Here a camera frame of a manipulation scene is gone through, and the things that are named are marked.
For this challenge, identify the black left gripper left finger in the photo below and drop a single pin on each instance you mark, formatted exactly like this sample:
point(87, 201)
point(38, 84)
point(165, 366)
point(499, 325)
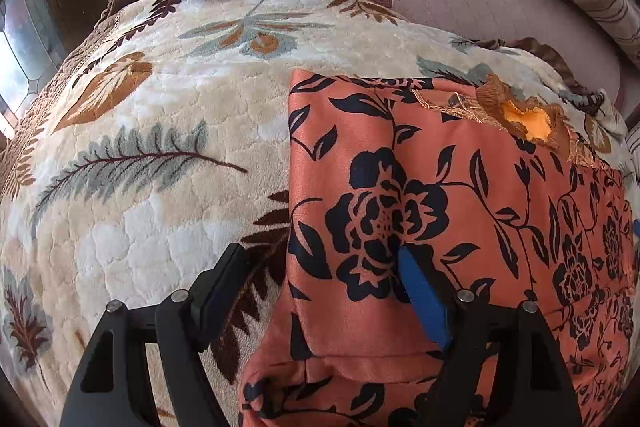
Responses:
point(112, 384)

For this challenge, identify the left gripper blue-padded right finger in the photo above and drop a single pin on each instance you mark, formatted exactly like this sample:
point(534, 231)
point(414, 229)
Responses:
point(531, 385)

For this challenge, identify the orange black floral garment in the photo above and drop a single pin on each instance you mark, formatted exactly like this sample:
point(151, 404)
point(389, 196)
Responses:
point(508, 199)

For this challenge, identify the cream leaf-pattern fleece blanket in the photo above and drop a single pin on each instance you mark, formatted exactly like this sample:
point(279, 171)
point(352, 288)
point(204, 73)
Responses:
point(164, 138)

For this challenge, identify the stained glass window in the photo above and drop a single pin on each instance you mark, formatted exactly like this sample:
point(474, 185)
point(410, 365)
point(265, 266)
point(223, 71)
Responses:
point(31, 53)

